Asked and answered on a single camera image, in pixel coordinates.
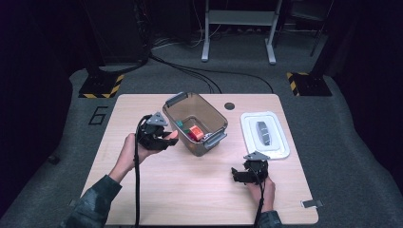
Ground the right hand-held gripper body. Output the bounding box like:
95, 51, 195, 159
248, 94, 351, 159
241, 151, 271, 185

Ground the black floor cable bundle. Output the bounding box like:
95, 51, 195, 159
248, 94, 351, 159
147, 52, 223, 95

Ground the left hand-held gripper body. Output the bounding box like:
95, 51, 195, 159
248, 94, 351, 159
138, 111, 168, 152

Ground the clear brown storage box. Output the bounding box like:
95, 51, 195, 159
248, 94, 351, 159
162, 91, 229, 158

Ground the right hand-held gripper black cable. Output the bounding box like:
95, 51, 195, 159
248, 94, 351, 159
252, 169, 266, 228

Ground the hand-held gripper black cable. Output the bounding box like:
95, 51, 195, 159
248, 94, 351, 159
252, 169, 266, 228
134, 114, 152, 228

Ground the left hand-held gripper black cable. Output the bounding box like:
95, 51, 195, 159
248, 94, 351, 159
134, 114, 152, 228

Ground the white metal stand frame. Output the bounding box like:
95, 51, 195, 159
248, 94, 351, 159
201, 0, 283, 66

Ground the person's right hand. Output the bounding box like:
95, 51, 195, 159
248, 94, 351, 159
246, 176, 277, 213

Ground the white box lid grey handle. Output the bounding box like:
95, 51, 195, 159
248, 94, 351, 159
240, 110, 291, 162

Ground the black yellow-striped stand base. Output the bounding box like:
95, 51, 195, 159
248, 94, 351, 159
286, 71, 334, 98
78, 72, 125, 99

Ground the thin black floor cable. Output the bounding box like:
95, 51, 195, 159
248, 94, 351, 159
189, 67, 275, 95

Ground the person's left hand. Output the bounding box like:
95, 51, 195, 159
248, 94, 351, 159
121, 132, 163, 171

